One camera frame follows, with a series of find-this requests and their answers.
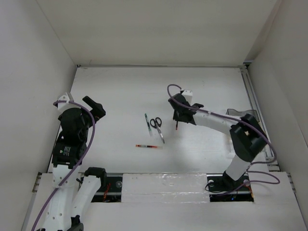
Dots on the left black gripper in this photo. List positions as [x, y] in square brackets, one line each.
[97, 111]

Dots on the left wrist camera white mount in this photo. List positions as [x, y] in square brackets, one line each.
[66, 97]

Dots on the black handled scissors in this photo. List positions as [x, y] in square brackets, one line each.
[156, 123]

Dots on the grey transparent container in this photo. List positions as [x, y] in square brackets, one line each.
[233, 112]

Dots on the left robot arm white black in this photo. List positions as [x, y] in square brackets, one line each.
[66, 206]

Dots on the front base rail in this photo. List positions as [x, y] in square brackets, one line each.
[194, 188]

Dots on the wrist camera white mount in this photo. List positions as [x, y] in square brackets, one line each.
[66, 97]
[188, 95]

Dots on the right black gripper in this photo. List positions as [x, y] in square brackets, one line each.
[176, 116]

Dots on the orange red pen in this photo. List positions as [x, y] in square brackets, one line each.
[148, 146]

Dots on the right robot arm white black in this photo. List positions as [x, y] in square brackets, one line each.
[247, 137]

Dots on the green pen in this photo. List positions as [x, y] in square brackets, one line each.
[148, 124]

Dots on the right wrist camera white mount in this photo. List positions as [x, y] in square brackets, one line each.
[188, 95]

